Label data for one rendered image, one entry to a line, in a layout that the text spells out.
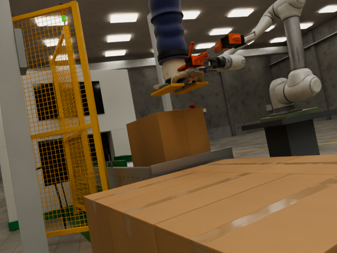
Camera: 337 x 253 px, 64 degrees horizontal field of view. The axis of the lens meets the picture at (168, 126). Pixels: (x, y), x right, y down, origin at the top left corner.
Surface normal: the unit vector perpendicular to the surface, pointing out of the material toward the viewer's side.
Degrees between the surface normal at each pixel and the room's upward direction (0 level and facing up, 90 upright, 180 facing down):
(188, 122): 90
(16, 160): 90
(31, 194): 90
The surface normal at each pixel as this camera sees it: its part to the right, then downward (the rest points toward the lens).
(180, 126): 0.50, -0.13
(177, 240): -0.84, 0.13
